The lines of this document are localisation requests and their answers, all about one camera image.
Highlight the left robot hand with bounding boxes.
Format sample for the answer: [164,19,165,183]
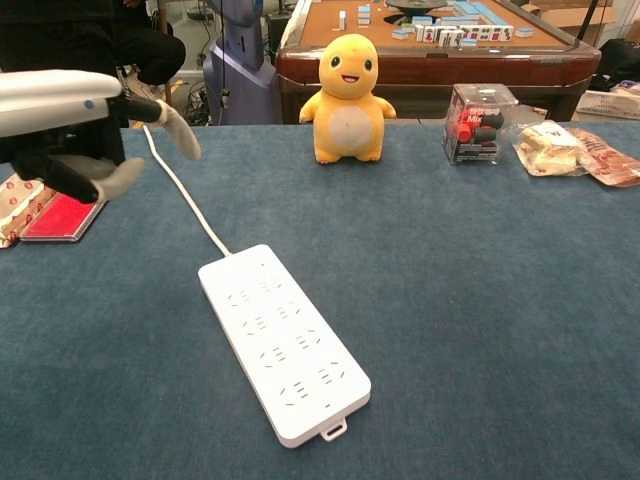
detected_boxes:
[0,68,203,205]

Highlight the white power strip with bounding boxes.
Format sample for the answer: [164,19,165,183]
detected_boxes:
[197,243,372,449]

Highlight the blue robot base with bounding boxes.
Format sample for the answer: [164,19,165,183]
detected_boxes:
[202,0,281,126]

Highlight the person in black clothes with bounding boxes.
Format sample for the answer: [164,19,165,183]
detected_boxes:
[0,0,187,86]

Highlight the red white patterned pack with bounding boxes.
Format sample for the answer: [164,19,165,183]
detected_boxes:
[0,177,56,249]

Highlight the red stamp pad case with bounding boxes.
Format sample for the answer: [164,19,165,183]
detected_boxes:
[19,192,109,244]

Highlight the yellow plush toy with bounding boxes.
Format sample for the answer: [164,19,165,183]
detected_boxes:
[298,33,398,165]

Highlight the brown mahjong table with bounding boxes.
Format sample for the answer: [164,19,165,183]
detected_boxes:
[274,0,603,124]

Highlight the clear box red black pieces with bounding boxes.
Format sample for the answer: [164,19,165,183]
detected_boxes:
[441,83,519,167]

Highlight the blue table cloth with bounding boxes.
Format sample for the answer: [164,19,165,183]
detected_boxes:
[0,119,640,480]

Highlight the clear bag of pastry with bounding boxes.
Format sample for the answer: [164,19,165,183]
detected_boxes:
[501,119,586,177]

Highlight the black tripod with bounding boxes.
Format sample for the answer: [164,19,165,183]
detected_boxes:
[573,0,600,51]

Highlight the white plastic basket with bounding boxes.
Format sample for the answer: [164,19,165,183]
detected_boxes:
[574,88,640,121]

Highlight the brown snack bag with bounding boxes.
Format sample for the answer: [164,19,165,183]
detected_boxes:
[564,127,640,189]

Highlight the black bag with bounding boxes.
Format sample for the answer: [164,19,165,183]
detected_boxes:
[594,38,640,92]

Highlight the black floor cable tangle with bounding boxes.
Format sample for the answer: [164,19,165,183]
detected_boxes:
[174,79,222,126]

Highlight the white power strip cable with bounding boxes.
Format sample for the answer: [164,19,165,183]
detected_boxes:
[142,124,232,257]

